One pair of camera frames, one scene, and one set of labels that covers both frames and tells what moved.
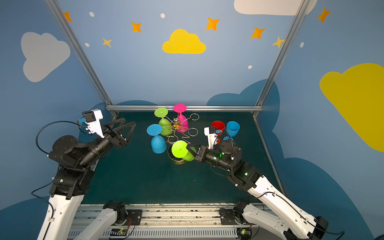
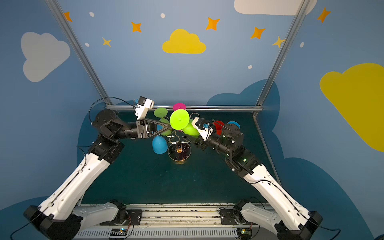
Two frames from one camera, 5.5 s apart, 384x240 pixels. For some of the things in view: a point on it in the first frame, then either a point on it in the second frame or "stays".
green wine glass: [166, 126] stays
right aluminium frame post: [298, 15] stays
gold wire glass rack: [179, 128] stays
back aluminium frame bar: [187, 108] stays
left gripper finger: [132, 124] -> [160, 132]
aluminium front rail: [187, 221] stays
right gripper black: [199, 152] -> [202, 139]
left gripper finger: [106, 125] -> [158, 122]
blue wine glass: [158, 143] stays
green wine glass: [179, 150] -> [179, 120]
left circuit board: [119, 232] stays
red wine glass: [219, 125] stays
